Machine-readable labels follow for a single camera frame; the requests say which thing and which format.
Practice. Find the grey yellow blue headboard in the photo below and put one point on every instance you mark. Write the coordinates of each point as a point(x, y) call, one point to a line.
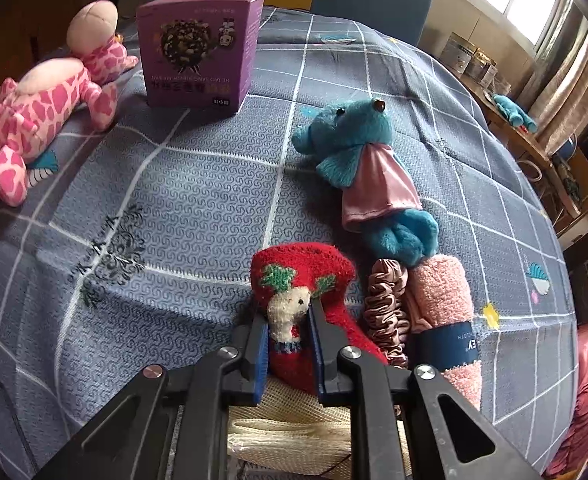
point(374, 0)

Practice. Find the beige patterned curtain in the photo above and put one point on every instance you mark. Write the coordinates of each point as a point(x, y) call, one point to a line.
point(564, 80)

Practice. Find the red christmas sock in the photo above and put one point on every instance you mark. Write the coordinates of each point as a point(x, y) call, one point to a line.
point(304, 260)

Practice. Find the beige mesh cloth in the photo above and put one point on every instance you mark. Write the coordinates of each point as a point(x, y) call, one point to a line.
point(284, 435)

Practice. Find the small carton box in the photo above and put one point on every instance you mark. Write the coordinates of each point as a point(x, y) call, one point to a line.
point(481, 66)

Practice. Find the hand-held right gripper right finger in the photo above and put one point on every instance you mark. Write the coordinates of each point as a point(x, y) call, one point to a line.
point(321, 360)

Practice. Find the wooden desk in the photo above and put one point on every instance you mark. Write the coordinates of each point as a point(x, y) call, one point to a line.
point(534, 145)

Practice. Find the pink towel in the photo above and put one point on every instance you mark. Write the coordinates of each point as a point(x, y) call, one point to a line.
point(439, 285)

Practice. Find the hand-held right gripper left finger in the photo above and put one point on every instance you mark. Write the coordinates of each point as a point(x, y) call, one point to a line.
point(259, 365)

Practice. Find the teal plush elephant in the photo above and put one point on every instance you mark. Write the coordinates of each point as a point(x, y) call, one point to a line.
point(354, 120)

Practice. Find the small teal plush toy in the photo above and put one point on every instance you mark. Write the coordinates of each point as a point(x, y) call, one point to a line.
point(511, 110)

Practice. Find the pink spotted plush toy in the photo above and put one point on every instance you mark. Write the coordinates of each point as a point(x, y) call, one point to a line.
point(38, 110)
point(93, 25)

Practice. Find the purple cardboard box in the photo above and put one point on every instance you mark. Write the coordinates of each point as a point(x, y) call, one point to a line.
point(198, 60)

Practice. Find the pink satin scrunchie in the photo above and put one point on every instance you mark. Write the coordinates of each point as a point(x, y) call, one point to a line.
point(384, 310)

